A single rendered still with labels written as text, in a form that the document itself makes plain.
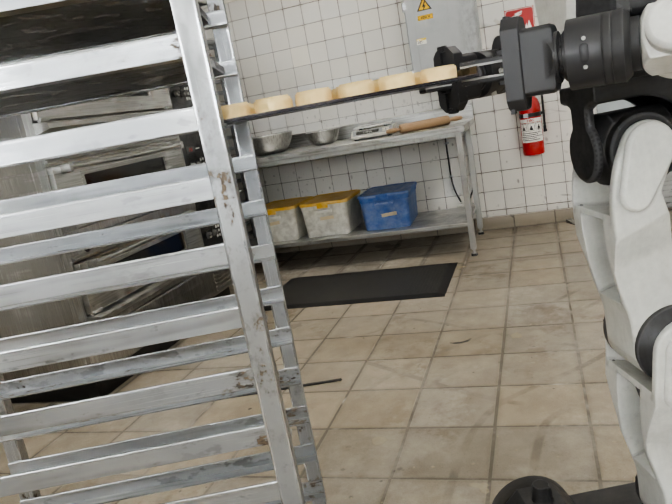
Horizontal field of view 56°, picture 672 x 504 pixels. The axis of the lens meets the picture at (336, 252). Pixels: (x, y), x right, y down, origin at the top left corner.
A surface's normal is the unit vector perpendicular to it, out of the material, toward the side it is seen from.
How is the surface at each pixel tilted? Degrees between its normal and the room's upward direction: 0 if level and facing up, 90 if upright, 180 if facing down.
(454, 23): 90
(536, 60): 91
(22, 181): 90
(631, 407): 90
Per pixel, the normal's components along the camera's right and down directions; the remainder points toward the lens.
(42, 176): 0.94, -0.10
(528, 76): -0.44, 0.29
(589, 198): 0.07, 0.21
